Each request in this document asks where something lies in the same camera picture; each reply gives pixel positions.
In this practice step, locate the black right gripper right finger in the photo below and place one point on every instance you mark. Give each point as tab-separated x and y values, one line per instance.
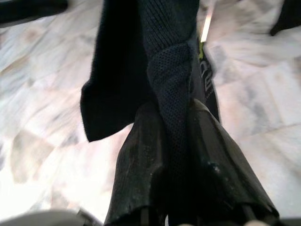
211	141

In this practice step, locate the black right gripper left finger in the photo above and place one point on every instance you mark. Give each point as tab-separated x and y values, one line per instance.
138	153

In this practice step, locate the black sports jacket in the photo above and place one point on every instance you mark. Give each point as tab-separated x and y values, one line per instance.
122	70

